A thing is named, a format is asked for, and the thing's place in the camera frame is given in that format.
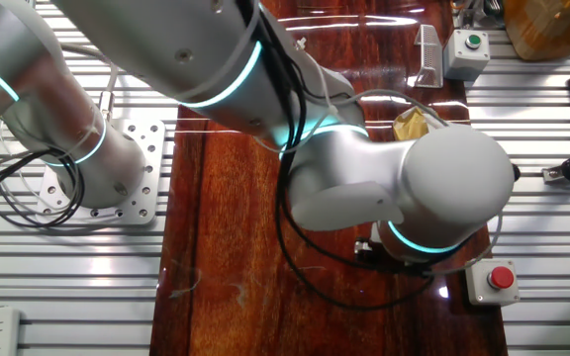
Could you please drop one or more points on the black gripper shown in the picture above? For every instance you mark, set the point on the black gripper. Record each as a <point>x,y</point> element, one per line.
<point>389,262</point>

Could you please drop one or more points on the small black white soccer ball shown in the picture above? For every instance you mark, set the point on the small black white soccer ball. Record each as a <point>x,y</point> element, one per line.
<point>361,245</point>

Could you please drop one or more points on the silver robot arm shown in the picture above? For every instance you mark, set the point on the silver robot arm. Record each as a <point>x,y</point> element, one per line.
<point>453,183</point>

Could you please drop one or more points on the grey box with red button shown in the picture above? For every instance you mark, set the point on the grey box with red button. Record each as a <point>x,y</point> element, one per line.
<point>488,292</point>

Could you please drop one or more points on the gold tissue pack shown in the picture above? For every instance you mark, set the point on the gold tissue pack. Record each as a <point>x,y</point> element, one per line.
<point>408,126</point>

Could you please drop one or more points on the black fuzzy microphone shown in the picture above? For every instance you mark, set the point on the black fuzzy microphone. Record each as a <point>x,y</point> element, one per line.
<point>516,172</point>

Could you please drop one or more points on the grey box with green button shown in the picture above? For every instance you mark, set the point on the grey box with green button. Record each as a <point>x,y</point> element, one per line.
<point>465,54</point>

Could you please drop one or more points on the brown cardboard box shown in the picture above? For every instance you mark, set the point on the brown cardboard box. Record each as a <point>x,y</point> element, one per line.
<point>552,25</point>

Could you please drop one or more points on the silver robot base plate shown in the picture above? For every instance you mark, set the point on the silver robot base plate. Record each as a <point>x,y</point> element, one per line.
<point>146,148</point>

